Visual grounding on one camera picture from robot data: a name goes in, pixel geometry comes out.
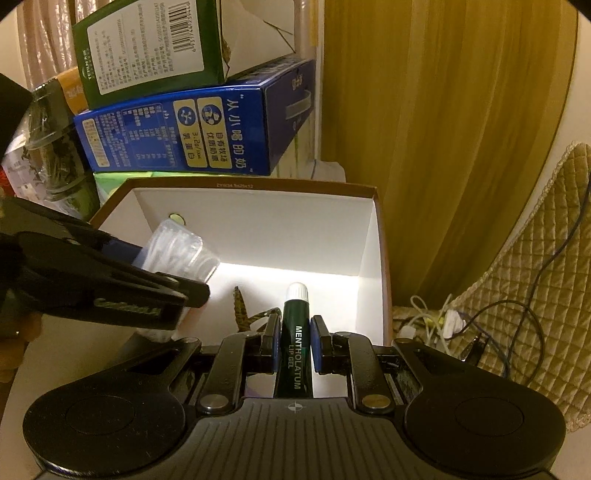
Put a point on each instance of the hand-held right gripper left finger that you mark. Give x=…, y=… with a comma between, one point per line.
x=273, y=346

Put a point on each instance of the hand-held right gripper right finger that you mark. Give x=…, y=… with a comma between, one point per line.
x=316, y=346

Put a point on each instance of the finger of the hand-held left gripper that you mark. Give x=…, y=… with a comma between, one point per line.
x=152, y=284
x=69, y=226

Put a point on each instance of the green lip gel tube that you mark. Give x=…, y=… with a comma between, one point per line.
x=293, y=350

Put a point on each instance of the clear plastic case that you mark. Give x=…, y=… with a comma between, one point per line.
x=180, y=249

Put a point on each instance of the brown cardboard storage box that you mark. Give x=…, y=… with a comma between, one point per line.
x=277, y=221

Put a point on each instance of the person's left hand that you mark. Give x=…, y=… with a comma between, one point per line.
x=18, y=350

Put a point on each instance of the light green tissue box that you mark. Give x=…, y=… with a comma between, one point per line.
x=111, y=184

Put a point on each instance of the white appliance box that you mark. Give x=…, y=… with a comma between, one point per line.
x=23, y=170

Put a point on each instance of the dark wrapped jar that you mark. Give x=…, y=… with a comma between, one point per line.
x=60, y=152

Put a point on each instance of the tan cardboard box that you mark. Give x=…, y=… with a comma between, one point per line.
x=71, y=92

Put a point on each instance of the blue milk carton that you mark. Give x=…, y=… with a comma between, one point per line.
x=184, y=129

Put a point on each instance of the dark green carton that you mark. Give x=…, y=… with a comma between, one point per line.
x=138, y=55

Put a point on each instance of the chair with quilted cover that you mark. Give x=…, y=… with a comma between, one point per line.
x=531, y=258

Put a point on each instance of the yellow curtain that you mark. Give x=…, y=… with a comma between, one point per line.
x=438, y=138

